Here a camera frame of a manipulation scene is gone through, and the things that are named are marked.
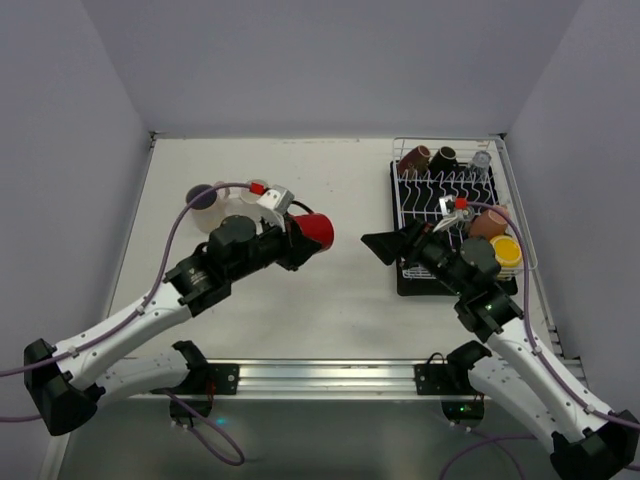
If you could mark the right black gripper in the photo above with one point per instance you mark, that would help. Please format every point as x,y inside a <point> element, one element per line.
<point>410,242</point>

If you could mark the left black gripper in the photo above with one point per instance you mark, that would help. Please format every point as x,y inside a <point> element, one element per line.
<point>288,242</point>

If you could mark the red mug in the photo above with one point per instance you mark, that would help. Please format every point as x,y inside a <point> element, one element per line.
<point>315,226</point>

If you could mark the white mug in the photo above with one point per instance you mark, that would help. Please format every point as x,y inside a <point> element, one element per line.
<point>249,200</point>

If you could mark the pink beige mug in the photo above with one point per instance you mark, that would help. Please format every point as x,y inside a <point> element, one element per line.
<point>208,206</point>

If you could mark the terracotta orange cup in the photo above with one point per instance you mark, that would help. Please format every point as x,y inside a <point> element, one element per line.
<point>489,224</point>

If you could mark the yellow mug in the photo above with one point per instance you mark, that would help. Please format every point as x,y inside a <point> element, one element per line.
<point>508,252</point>

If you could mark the clear drinking glass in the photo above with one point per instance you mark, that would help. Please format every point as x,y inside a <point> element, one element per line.
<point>463,218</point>

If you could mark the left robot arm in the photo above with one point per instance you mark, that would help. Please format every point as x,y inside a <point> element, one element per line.
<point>66,381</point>

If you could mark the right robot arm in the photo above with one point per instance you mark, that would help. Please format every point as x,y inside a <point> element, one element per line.
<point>584,437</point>

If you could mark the clear glass at rack back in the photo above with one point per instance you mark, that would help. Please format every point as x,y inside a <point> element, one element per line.
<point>477,169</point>

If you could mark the black drip tray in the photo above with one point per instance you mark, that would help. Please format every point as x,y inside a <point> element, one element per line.
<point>416,197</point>

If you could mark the dark brown cup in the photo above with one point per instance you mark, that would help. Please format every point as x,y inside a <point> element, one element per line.
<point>415,161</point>

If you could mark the black cup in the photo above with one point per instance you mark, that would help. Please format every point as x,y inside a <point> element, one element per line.
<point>444,161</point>

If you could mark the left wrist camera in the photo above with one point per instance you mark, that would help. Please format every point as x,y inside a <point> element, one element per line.
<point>274,203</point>

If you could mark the aluminium rail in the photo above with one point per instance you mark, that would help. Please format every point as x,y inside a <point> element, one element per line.
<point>312,379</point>

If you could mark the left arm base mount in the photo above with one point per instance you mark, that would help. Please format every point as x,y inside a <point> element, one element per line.
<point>204,380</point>

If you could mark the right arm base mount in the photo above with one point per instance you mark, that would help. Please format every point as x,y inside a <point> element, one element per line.
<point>447,376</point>

